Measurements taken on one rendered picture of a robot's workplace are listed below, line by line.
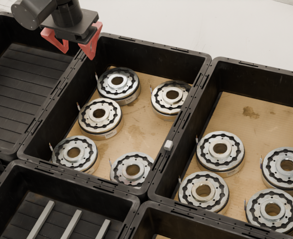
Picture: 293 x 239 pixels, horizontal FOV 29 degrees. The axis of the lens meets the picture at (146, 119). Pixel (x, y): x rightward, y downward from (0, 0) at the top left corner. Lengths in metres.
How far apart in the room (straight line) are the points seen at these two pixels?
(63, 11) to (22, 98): 0.44
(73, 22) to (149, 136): 0.35
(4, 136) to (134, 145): 0.32
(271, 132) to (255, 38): 0.46
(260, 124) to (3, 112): 0.62
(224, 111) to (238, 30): 0.44
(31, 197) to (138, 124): 0.29
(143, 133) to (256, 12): 0.63
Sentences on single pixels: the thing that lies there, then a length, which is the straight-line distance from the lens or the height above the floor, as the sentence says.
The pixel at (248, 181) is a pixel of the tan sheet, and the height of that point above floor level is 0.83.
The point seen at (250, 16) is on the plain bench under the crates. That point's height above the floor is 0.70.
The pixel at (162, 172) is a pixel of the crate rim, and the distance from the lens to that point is 1.13.
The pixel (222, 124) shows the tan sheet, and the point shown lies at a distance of 1.32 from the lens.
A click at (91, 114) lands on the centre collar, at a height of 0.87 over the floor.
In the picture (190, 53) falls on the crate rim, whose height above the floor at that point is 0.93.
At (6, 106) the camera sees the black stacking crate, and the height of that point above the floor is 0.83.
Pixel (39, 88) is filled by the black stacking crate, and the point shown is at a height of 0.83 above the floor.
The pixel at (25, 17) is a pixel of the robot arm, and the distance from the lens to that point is 1.03.
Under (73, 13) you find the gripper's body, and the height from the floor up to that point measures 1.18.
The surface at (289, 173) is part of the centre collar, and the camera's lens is 1.20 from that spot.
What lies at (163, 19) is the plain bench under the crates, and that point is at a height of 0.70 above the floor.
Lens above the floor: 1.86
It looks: 50 degrees down
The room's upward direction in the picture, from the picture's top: 12 degrees counter-clockwise
